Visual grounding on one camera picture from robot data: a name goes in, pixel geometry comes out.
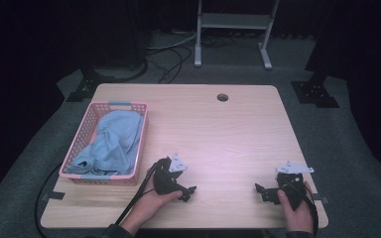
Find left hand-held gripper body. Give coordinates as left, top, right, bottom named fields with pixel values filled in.
left=151, top=153, right=190, bottom=196

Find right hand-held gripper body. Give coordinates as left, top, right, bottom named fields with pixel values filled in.
left=275, top=160, right=315, bottom=211

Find light blue garment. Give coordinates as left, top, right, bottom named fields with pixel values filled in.
left=64, top=109, right=145, bottom=177

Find pink plastic basket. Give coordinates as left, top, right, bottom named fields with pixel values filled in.
left=58, top=100, right=150, bottom=186

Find person's right hand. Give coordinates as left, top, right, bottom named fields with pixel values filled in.
left=276, top=180, right=316, bottom=234

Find person's left hand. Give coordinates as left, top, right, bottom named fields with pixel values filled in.
left=118, top=179, right=184, bottom=236

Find black tape strip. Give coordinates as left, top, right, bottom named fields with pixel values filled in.
left=312, top=193, right=329, bottom=204
left=47, top=190, right=66, bottom=200

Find black stand base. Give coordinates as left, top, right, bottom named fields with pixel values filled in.
left=290, top=67, right=340, bottom=109
left=65, top=66, right=114, bottom=103

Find white metal stand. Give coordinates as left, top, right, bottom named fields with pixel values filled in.
left=193, top=0, right=281, bottom=70

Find right hand-held gripper cable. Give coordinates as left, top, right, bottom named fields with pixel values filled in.
left=284, top=179, right=319, bottom=237

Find hand-held gripper cable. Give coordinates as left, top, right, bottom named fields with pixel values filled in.
left=284, top=179, right=319, bottom=237
left=113, top=158, right=167, bottom=227

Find left hand-held gripper cable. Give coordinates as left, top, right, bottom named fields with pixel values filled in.
left=113, top=158, right=167, bottom=227

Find thick black hose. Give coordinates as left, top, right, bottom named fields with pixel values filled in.
left=93, top=57, right=150, bottom=84

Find thin black floor cables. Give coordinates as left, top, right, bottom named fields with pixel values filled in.
left=147, top=45, right=193, bottom=85

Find thin black cable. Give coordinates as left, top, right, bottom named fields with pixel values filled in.
left=34, top=163, right=63, bottom=238

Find grey cable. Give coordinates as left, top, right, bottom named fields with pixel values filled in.
left=147, top=32, right=198, bottom=52

